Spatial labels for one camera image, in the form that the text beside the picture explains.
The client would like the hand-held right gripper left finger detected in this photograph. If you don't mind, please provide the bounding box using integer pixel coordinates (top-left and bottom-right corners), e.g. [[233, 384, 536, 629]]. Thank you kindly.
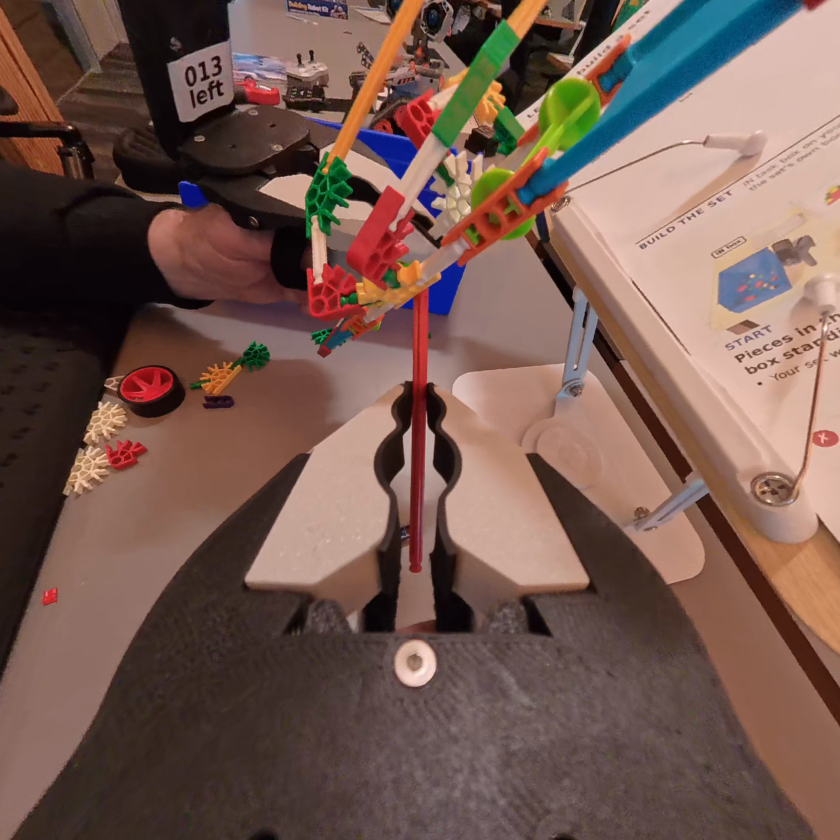
[[243, 382, 413, 621]]

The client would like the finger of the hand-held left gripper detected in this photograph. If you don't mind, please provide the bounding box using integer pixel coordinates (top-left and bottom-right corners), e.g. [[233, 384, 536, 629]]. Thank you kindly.
[[259, 172, 398, 221], [325, 226, 368, 263]]

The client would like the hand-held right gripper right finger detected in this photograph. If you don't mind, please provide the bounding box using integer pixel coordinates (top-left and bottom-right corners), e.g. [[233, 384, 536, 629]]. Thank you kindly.
[[427, 382, 592, 616]]

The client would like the blue plastic bin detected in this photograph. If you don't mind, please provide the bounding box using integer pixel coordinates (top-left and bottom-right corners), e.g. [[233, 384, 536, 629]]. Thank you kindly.
[[307, 118, 468, 317]]

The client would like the colourful toy wheel model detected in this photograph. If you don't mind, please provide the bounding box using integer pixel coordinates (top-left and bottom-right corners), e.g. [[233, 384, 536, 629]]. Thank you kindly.
[[305, 0, 840, 575]]

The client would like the person's left forearm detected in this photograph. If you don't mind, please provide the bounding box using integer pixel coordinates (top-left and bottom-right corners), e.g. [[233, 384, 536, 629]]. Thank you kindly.
[[0, 161, 214, 311]]

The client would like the person's left hand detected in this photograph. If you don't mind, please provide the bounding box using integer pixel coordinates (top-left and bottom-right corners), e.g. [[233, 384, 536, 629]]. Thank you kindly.
[[147, 206, 316, 306]]

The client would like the small white toy robot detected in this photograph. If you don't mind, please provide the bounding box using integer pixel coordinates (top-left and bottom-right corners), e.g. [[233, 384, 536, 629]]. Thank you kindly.
[[283, 51, 331, 111]]

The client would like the yellow toy connector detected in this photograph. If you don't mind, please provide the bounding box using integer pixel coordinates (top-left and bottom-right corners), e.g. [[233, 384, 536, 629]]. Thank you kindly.
[[189, 362, 243, 396]]

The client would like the black chair armrest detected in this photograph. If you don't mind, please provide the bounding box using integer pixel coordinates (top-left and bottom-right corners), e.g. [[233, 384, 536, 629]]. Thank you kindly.
[[0, 85, 96, 179]]

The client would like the grey toy robot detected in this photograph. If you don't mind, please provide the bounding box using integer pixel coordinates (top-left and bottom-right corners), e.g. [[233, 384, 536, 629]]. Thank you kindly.
[[354, 0, 460, 135]]

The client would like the red wheel black tyre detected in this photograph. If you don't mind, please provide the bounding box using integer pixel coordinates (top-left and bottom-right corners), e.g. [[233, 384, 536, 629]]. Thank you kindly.
[[117, 365, 187, 420]]

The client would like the wooden cabinet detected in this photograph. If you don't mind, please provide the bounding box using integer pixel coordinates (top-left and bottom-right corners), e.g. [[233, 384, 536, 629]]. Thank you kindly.
[[0, 7, 67, 175]]

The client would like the white snowflake toy connector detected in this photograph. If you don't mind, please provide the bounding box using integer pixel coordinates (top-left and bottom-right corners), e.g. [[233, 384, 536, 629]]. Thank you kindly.
[[83, 401, 130, 445], [63, 446, 111, 497]]

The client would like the white document stand with sheet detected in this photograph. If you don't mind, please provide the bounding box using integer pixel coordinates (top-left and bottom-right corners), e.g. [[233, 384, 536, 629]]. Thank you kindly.
[[525, 0, 840, 546]]

